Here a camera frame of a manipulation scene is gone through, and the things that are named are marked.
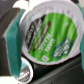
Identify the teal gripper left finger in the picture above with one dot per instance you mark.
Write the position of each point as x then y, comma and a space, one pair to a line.
11, 42

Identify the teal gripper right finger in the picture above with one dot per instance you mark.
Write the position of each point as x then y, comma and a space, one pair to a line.
81, 37

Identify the green-lidded white kcup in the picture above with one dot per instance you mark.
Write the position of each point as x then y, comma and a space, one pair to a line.
50, 32

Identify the black kcup holder drawer unit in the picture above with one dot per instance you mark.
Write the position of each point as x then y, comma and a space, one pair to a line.
26, 73

